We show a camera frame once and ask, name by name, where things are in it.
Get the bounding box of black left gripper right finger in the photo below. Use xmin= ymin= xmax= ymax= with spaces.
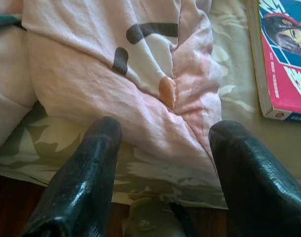
xmin=208 ymin=120 xmax=301 ymax=237

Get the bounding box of pink cartoon print blanket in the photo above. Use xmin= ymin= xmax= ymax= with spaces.
xmin=0 ymin=0 xmax=224 ymax=196

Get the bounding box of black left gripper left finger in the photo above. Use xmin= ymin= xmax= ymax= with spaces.
xmin=21 ymin=116 xmax=123 ymax=237

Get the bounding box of pink blue comic book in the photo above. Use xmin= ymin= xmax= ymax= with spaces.
xmin=245 ymin=0 xmax=301 ymax=121

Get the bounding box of beige floral bed sheet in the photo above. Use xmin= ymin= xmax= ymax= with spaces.
xmin=0 ymin=0 xmax=301 ymax=210

